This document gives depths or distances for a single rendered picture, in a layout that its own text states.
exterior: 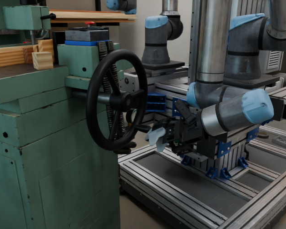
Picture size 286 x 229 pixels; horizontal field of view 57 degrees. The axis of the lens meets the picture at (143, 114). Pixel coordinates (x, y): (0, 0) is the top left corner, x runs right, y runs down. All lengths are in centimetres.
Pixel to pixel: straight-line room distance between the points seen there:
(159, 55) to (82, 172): 71
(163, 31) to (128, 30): 337
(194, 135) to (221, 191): 81
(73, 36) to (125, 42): 399
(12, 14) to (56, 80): 28
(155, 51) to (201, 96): 66
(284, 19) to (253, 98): 38
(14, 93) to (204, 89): 50
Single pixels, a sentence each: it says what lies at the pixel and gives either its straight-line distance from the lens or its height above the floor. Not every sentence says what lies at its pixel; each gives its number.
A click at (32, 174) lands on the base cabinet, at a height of 62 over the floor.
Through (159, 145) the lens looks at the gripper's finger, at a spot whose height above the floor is 68.
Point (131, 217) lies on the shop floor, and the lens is 157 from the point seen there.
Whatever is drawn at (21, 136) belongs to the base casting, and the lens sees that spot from 76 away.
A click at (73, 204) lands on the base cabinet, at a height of 42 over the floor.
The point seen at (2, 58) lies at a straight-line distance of 89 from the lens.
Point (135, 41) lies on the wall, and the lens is 468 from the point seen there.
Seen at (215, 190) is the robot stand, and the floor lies 21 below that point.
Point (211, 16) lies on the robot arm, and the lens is 74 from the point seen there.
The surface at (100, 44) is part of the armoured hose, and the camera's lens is 78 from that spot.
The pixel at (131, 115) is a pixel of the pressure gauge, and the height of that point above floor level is 67.
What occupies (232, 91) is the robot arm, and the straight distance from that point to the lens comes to 75.
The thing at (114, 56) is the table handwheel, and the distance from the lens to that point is 70.
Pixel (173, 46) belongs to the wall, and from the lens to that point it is 429.
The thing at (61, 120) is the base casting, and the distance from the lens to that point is 85.
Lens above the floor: 103
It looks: 20 degrees down
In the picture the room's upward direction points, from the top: straight up
